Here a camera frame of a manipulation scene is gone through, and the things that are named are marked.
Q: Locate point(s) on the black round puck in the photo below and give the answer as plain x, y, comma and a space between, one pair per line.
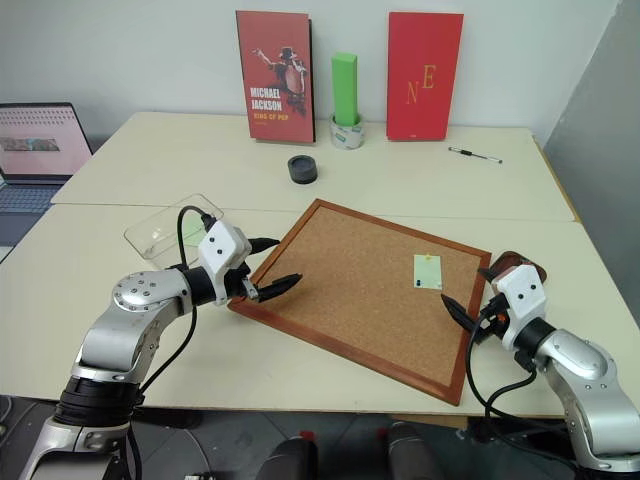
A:
303, 168

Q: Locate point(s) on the black and silver pen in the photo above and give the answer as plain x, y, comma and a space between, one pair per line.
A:
475, 155

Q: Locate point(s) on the red Michael Jackson book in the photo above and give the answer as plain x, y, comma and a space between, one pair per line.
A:
275, 75

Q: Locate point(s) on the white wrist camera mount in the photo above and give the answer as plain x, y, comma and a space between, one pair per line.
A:
522, 292
220, 247

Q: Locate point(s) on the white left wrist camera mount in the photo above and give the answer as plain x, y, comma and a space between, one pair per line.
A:
220, 247

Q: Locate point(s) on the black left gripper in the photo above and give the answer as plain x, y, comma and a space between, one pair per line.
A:
237, 285

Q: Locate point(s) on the clear tape roll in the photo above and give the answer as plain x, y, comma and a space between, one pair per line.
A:
345, 135

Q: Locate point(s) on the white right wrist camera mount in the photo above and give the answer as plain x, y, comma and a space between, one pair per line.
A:
522, 292

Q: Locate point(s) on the open laptop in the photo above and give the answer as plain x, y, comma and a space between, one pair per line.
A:
30, 160

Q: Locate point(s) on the wood-framed cork board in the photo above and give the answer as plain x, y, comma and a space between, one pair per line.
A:
350, 295

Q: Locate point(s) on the brown round dish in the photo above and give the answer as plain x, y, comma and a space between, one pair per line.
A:
512, 261

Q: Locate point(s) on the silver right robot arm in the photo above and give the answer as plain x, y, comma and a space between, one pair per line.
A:
580, 365

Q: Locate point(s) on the pale green paper note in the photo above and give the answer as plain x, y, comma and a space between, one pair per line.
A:
428, 272

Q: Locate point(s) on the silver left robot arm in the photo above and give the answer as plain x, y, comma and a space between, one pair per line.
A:
125, 320

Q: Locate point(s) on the red book with gold letters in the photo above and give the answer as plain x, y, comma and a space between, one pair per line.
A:
425, 75

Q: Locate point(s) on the dark rounded shape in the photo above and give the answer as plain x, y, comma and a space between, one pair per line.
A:
295, 459
412, 452

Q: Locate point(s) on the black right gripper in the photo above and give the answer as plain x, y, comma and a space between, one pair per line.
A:
492, 320

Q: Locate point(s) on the clear plastic tray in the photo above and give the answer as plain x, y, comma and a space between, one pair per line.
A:
165, 235

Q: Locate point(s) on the green rectangular block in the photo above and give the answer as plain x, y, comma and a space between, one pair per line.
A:
345, 87

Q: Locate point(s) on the green paper slip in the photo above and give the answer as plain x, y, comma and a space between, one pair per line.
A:
192, 232

